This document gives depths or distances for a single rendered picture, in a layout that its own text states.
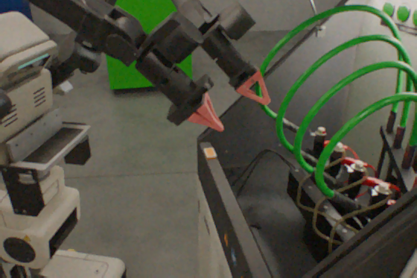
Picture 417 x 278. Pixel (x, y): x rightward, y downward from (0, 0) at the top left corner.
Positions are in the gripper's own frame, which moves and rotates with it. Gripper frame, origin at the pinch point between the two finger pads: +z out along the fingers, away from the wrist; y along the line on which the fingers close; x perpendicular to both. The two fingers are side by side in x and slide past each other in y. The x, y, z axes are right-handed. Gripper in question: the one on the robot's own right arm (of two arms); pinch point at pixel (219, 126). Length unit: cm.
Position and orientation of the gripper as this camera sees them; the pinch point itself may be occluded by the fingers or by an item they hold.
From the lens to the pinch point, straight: 69.3
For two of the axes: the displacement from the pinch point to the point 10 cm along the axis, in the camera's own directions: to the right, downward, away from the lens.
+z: 6.9, 6.5, 3.1
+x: 0.2, -4.4, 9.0
